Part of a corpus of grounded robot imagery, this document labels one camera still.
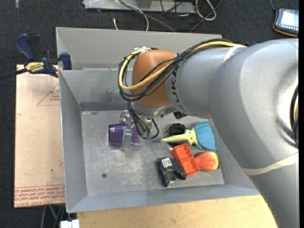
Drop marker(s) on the grey metal bin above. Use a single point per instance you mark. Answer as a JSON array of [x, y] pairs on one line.
[[114, 165]]

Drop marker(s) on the black stapler with white label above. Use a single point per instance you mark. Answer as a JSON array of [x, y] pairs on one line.
[[169, 171]]

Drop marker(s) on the orange-red plastic block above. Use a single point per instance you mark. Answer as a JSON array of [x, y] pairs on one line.
[[185, 159]]

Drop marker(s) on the black cylinder on white bracket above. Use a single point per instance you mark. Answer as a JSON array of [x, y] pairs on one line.
[[178, 114]]

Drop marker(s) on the black round object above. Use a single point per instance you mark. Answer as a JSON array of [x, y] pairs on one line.
[[176, 128]]

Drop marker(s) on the clear purple plastic cup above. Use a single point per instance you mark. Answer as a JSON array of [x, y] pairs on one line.
[[116, 135]]

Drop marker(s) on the brown cardboard board, red print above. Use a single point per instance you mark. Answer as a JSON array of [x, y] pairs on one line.
[[38, 139]]

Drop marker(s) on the blue and yellow toy brush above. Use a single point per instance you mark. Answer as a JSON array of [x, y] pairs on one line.
[[204, 135]]

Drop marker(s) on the red and yellow toy fruit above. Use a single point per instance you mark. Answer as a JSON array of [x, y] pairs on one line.
[[208, 161]]

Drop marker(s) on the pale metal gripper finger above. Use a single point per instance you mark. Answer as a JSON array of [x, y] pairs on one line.
[[125, 117], [127, 140]]

